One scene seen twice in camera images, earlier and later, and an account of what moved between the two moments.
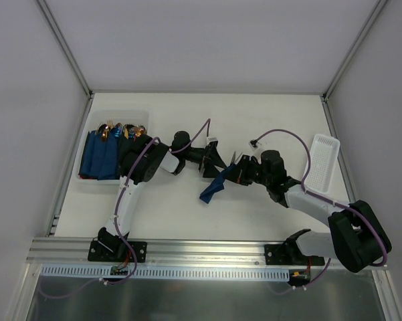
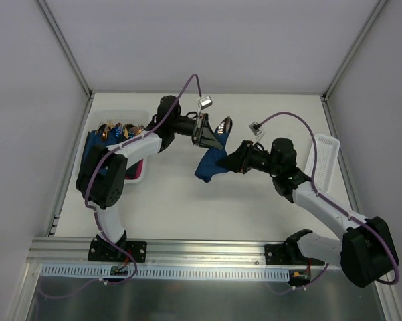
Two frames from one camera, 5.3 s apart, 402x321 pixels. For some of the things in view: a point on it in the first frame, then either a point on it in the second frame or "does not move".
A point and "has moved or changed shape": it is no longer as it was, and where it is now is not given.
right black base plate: (289, 254) does not move
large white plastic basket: (134, 118) does not move
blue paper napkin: (217, 185) has moved or changed shape
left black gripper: (205, 158) → (199, 130)
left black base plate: (117, 251) does not move
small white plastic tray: (321, 173) does not move
